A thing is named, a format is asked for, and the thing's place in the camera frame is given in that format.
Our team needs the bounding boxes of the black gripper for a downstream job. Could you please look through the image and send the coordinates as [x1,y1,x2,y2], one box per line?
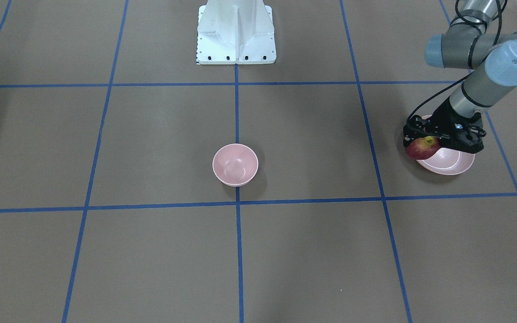
[429,98,484,153]

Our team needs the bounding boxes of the red apple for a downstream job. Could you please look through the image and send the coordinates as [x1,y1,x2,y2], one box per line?
[405,136,441,160]

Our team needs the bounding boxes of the pink bowl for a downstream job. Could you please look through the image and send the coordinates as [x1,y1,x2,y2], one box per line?
[211,143,259,187]

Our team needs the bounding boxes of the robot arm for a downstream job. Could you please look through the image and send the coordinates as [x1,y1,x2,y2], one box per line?
[425,0,517,154]

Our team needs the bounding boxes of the pink plate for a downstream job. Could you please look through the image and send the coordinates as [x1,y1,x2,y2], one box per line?
[417,135,475,176]

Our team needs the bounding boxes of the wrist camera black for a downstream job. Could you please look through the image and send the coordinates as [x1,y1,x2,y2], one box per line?
[403,115,437,148]

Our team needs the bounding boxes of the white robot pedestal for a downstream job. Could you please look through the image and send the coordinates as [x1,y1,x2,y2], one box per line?
[196,0,277,65]

